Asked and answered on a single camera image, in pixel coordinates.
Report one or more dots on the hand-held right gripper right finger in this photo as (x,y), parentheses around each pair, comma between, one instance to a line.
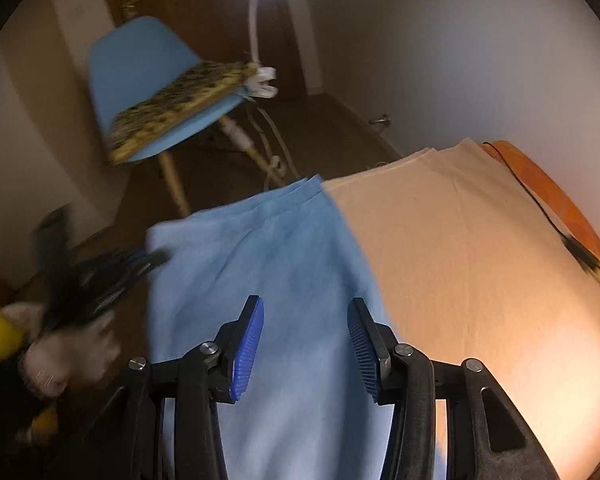
(364,350)

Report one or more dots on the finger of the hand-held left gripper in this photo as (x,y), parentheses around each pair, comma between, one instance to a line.
(145,262)

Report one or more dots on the metal door stop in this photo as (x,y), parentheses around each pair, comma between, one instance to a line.
(380,120)

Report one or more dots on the person's left hand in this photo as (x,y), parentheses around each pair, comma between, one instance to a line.
(80,350)

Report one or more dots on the blue chair with wooden legs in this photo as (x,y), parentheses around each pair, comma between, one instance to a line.
(130,60)

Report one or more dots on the brown wooden door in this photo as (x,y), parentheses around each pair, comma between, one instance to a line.
(190,5)

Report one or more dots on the round ceiling lamp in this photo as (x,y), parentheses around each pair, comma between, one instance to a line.
(254,25)

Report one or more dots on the yellow patterned cushion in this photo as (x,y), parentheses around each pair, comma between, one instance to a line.
(170,105)

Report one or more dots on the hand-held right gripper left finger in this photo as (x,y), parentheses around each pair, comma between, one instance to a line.
(247,350)

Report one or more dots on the blue pants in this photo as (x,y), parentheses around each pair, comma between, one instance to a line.
(280,260)

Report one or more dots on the beige cloth-covered table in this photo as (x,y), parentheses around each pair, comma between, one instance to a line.
(555,185)

